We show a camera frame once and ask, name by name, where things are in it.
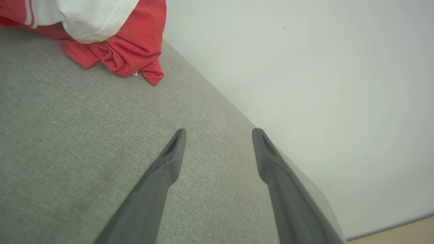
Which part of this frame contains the red jersey with white sleeves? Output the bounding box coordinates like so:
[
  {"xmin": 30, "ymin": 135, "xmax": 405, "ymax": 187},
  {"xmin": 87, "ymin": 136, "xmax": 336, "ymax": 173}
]
[{"xmin": 0, "ymin": 0, "xmax": 167, "ymax": 86}]

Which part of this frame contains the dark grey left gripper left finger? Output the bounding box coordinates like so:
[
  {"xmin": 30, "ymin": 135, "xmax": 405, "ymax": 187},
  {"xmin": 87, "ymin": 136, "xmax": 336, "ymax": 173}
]
[{"xmin": 93, "ymin": 128, "xmax": 187, "ymax": 244}]

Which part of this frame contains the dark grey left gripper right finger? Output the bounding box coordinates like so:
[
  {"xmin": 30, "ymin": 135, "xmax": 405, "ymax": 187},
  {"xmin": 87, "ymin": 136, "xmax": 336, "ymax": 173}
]
[{"xmin": 252, "ymin": 127, "xmax": 347, "ymax": 244}]

